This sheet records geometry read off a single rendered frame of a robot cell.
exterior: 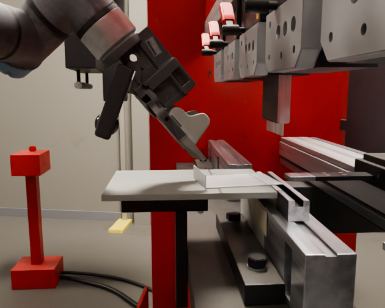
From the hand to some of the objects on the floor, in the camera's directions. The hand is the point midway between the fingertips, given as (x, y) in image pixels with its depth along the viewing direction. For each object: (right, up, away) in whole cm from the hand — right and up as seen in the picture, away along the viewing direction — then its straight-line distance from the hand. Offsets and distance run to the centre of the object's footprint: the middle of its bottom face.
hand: (192, 154), depth 64 cm
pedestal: (-94, -78, +176) cm, 214 cm away
